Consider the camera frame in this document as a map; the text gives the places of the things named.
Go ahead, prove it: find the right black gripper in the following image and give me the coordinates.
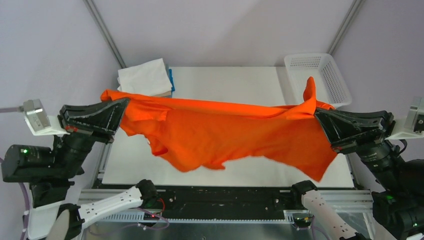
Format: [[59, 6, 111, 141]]
[[311, 100, 404, 188]]

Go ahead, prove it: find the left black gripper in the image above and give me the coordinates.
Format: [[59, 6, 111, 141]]
[[52, 93, 133, 177]]

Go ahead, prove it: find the orange t-shirt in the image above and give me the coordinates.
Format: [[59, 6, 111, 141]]
[[100, 77, 337, 181]]

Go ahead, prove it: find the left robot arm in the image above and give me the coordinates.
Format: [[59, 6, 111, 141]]
[[0, 97, 158, 240]]

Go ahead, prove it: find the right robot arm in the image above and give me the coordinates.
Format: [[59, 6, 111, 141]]
[[314, 108, 424, 240]]

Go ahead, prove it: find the white plastic basket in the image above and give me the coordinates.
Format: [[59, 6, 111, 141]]
[[284, 53, 352, 108]]

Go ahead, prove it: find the white folded t-shirt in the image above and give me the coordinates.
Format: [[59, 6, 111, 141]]
[[117, 58, 172, 97]]

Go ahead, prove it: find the beige folded t-shirt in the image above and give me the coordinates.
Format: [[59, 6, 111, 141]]
[[155, 91, 173, 98]]

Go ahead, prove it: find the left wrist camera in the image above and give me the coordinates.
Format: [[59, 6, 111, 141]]
[[20, 99, 68, 136]]

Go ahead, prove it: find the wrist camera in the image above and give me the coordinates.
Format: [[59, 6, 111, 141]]
[[20, 99, 68, 136], [386, 97, 424, 140]]

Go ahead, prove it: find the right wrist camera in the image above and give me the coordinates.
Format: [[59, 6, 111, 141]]
[[386, 97, 424, 140]]

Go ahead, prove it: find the aluminium frame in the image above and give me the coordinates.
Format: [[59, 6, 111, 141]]
[[64, 0, 387, 240]]

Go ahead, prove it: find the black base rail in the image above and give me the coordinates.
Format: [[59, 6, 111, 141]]
[[91, 178, 324, 221]]

